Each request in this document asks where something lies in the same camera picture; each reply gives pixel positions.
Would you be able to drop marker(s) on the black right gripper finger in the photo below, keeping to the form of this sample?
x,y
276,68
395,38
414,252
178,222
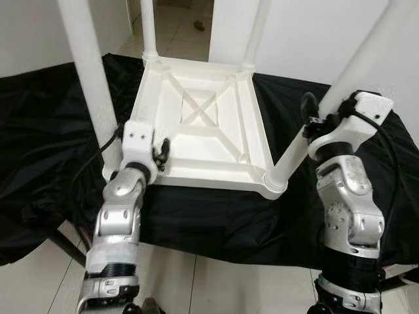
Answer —
x,y
308,104

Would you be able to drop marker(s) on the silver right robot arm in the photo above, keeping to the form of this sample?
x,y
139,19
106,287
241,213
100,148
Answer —
x,y
347,209

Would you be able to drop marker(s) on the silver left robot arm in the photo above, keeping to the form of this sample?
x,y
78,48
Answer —
x,y
118,216

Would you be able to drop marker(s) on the black table cloth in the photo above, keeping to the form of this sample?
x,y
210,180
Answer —
x,y
229,222

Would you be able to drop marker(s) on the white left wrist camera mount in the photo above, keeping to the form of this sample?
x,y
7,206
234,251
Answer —
x,y
137,137

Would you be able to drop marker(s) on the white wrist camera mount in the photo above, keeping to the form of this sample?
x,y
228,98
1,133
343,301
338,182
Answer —
x,y
370,108
137,137

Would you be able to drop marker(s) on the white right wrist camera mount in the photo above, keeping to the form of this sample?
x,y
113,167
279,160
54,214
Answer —
x,y
370,108

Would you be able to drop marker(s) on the black metal table frame bar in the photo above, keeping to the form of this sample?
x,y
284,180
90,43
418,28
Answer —
x,y
65,245
396,282

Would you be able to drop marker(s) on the white door frame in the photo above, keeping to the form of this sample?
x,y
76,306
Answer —
x,y
134,8

